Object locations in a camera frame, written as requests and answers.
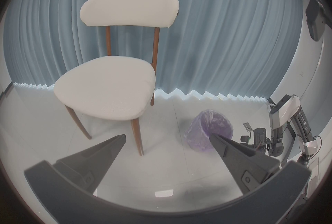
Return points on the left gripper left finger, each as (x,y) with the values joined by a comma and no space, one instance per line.
(98,160)

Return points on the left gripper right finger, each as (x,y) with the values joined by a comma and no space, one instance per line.
(238,163)

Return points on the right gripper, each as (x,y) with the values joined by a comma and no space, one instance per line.
(247,141)

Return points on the purple plastic bag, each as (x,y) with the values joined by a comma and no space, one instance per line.
(220,124)

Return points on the white trash bin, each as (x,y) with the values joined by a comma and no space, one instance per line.
(197,139)

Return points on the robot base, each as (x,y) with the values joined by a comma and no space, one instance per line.
(314,173)

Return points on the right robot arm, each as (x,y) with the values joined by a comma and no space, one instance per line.
(285,111)

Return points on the white cushioned wooden chair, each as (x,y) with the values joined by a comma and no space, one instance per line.
(109,88)

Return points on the blue-grey curtain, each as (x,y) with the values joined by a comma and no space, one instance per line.
(220,23)

